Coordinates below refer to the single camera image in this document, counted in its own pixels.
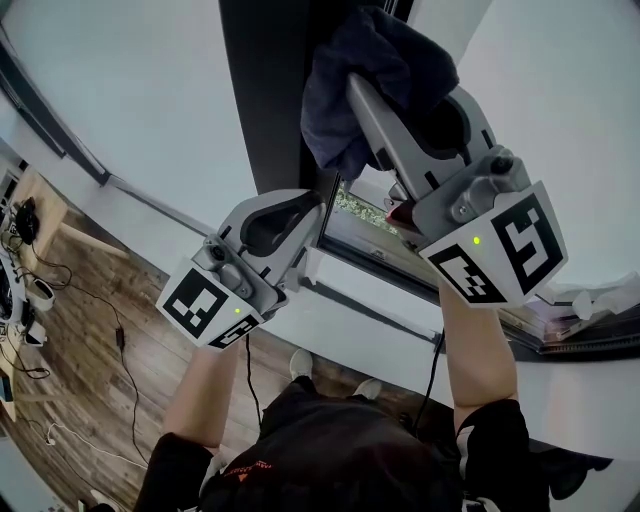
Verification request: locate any person's white shoe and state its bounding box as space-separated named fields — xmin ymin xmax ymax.
xmin=352 ymin=378 xmax=384 ymax=401
xmin=289 ymin=348 xmax=315 ymax=381

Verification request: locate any white boxy device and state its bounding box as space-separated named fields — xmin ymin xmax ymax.
xmin=23 ymin=319 xmax=49 ymax=346

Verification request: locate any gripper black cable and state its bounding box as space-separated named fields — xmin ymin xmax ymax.
xmin=243 ymin=333 xmax=265 ymax=431
xmin=410 ymin=327 xmax=447 ymax=434

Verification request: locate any black office chair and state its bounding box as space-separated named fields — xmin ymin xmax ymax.
xmin=529 ymin=439 xmax=614 ymax=501

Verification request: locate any white cable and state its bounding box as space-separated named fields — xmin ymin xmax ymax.
xmin=44 ymin=422 xmax=149 ymax=471

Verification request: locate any person's black clothing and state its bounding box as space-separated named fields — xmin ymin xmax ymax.
xmin=134 ymin=374 xmax=551 ymax=512

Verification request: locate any dark blue cleaning cloth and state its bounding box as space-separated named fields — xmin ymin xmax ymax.
xmin=299 ymin=4 xmax=460 ymax=181

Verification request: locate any person's right forearm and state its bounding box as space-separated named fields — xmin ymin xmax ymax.
xmin=438 ymin=284 xmax=519 ymax=409

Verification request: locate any black device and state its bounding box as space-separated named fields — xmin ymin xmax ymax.
xmin=14 ymin=197 xmax=39 ymax=246

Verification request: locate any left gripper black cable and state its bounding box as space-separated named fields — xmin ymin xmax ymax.
xmin=243 ymin=333 xmax=265 ymax=431

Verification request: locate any person's left white shoe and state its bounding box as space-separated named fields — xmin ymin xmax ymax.
xmin=289 ymin=348 xmax=315 ymax=381

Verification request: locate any crumpled white tissue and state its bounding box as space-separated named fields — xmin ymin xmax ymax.
xmin=547 ymin=272 xmax=640 ymax=321

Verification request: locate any black cable with adapter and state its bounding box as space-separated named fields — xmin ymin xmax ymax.
xmin=29 ymin=254 xmax=151 ymax=464

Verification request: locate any person's left forearm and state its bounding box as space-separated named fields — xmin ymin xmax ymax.
xmin=162 ymin=342 xmax=251 ymax=449

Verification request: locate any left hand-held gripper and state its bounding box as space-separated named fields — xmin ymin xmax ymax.
xmin=155 ymin=188 xmax=327 ymax=350

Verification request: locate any person's right white shoe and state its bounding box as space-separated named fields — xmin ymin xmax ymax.
xmin=352 ymin=378 xmax=384 ymax=401

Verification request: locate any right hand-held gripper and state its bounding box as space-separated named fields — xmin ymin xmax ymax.
xmin=347 ymin=72 xmax=569 ymax=306

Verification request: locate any white rounded device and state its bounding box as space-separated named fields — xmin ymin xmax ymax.
xmin=24 ymin=278 xmax=56 ymax=312

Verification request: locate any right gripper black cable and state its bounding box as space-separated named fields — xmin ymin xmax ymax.
xmin=410 ymin=327 xmax=447 ymax=434

